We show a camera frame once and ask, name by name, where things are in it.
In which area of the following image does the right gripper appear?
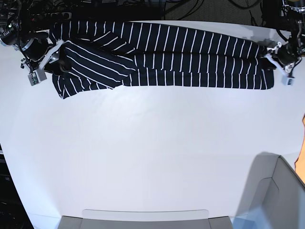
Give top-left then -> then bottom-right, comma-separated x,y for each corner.
20,31 -> 71,74

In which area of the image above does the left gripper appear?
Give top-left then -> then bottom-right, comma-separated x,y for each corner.
257,39 -> 298,76

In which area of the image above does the navy white striped T-shirt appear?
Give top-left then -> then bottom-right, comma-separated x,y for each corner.
50,21 -> 274,99

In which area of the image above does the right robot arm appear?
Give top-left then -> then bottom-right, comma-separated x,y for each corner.
0,0 -> 79,83

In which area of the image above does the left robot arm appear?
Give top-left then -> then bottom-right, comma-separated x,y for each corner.
259,0 -> 305,79

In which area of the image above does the orange object at edge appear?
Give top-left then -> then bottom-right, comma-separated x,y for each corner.
294,114 -> 305,177

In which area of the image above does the grey plastic bin right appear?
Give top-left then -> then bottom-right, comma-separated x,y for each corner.
236,153 -> 305,229

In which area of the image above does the grey plastic bin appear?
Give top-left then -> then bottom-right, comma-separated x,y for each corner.
236,153 -> 305,229
58,209 -> 233,229

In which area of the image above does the grey plastic bin front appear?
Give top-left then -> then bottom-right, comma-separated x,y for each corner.
58,209 -> 233,229

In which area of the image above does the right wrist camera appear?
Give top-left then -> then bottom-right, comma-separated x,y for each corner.
28,69 -> 47,86

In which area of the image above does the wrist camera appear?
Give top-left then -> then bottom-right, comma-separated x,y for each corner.
28,69 -> 47,86
282,76 -> 295,86

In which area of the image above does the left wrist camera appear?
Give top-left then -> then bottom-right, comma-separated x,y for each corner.
282,76 -> 295,86

